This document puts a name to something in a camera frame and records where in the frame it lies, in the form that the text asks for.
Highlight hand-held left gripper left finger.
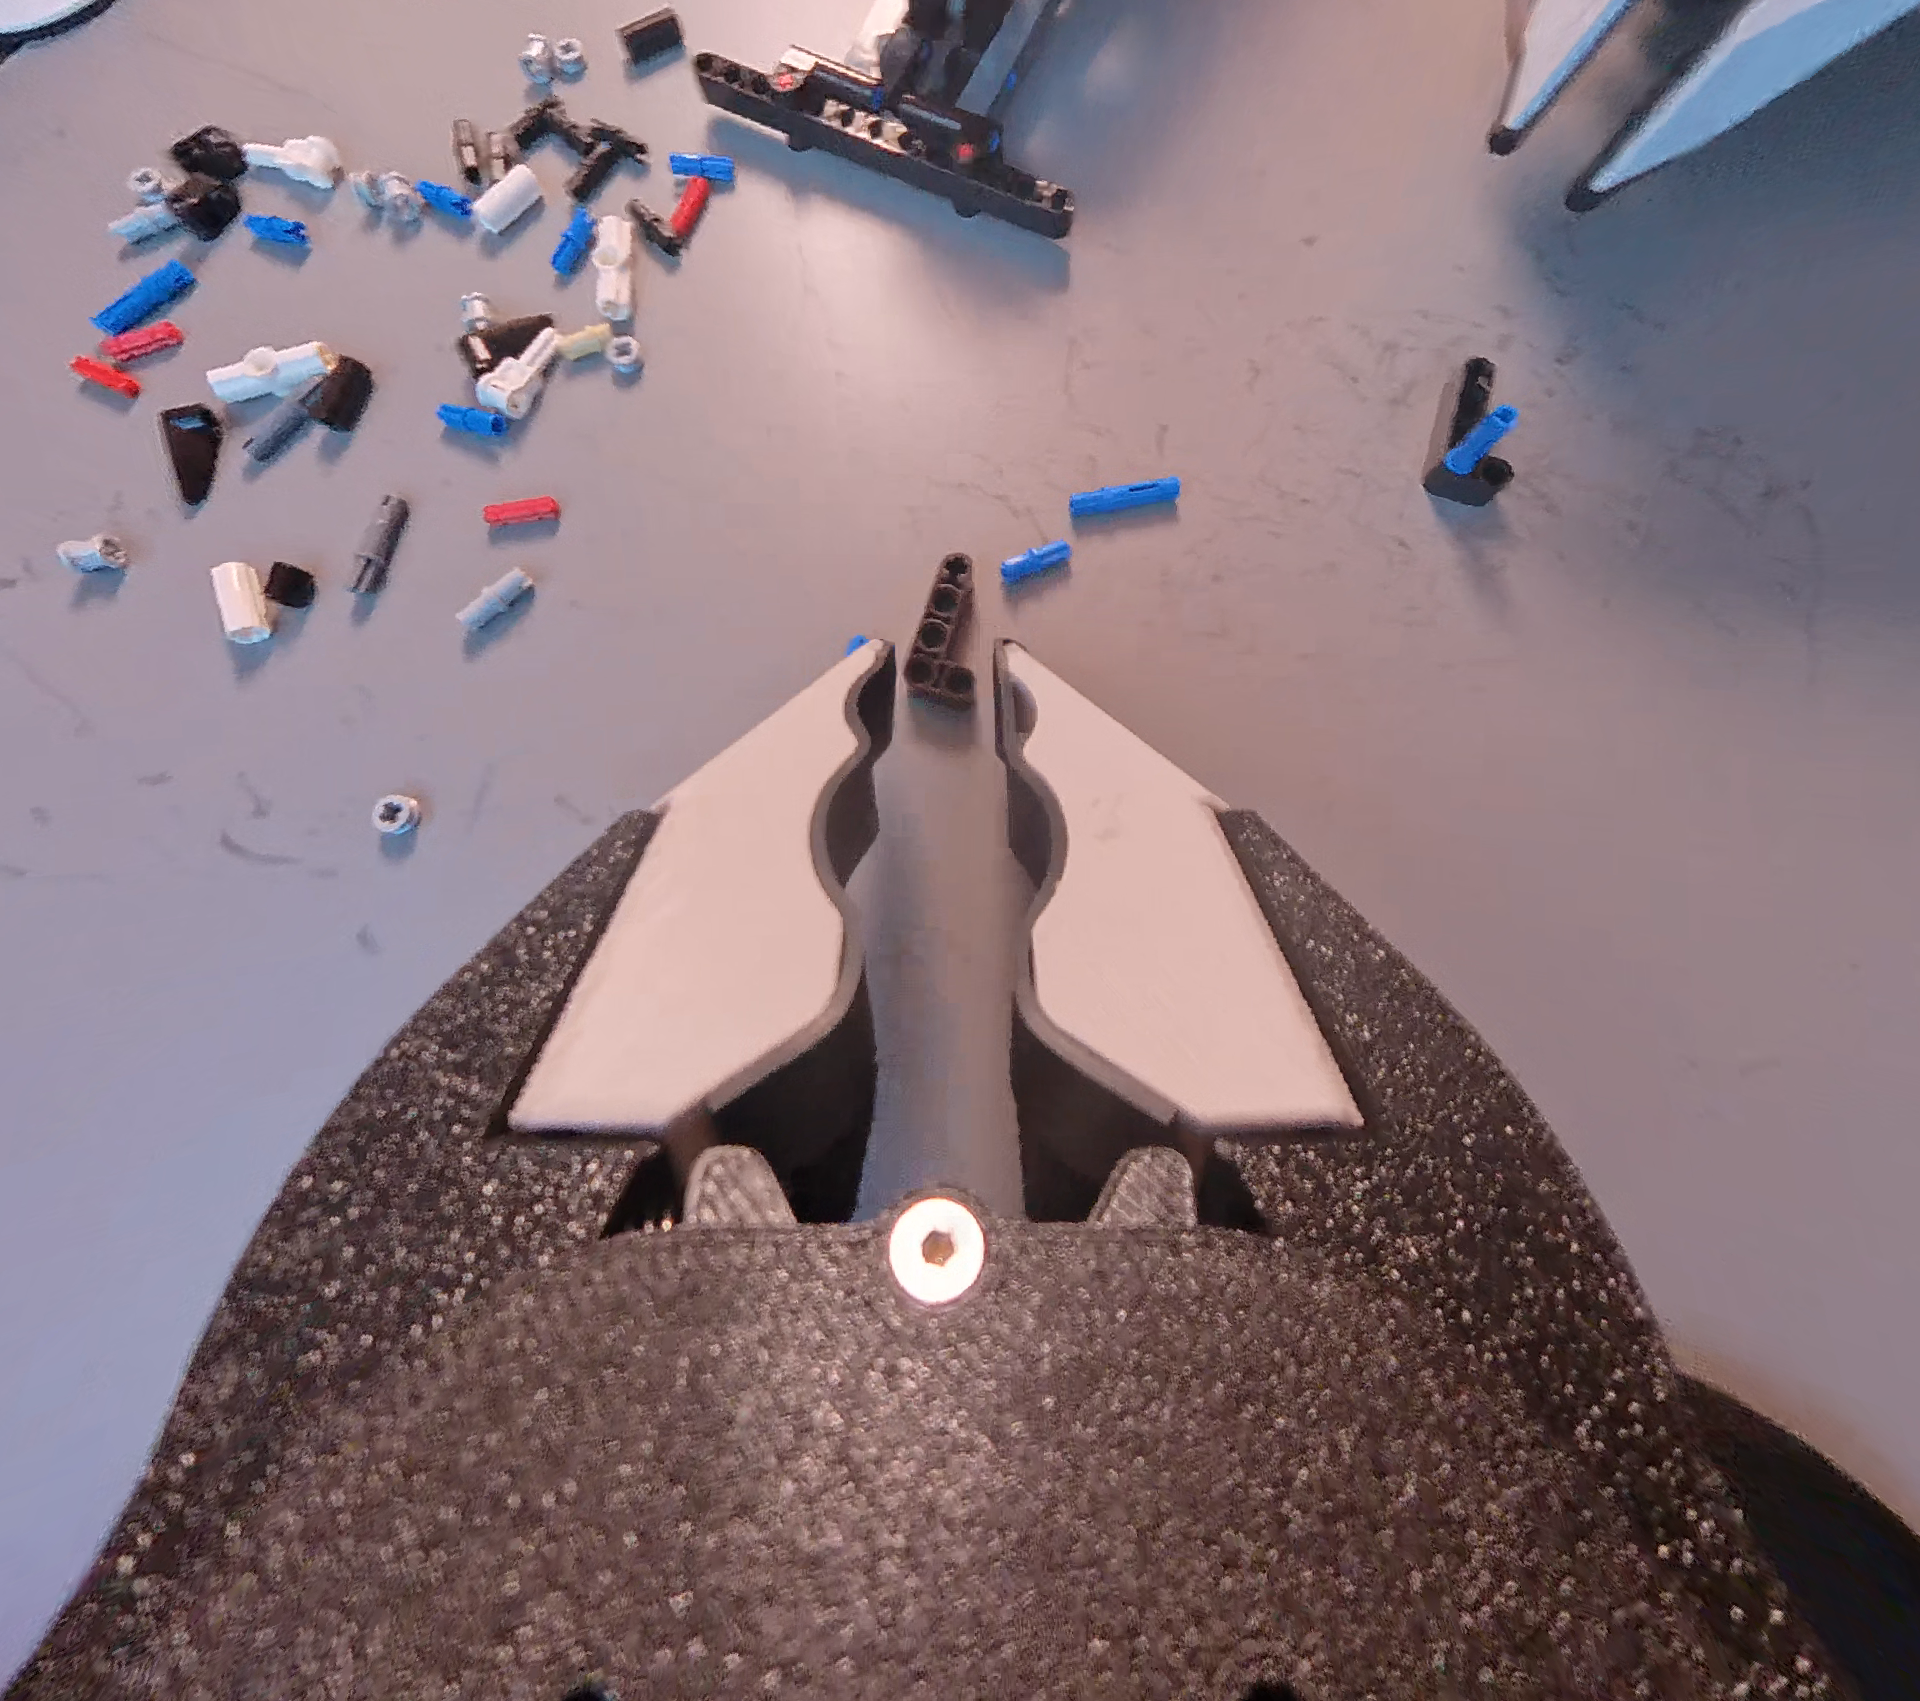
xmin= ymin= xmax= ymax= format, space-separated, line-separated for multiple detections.
xmin=505 ymin=640 xmax=901 ymax=1142

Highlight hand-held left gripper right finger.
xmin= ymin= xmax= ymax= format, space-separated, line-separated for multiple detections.
xmin=986 ymin=640 xmax=1368 ymax=1137

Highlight black angled beam piece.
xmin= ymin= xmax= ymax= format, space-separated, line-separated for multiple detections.
xmin=1420 ymin=355 xmax=1518 ymax=512
xmin=899 ymin=551 xmax=980 ymax=705

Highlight white toy brick truck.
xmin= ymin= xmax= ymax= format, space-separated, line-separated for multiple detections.
xmin=691 ymin=0 xmax=1231 ymax=240

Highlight grey desk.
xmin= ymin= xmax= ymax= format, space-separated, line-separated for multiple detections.
xmin=0 ymin=0 xmax=1920 ymax=1701

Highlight scattered loose brick pieces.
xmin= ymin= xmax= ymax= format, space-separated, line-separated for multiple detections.
xmin=55 ymin=28 xmax=739 ymax=840

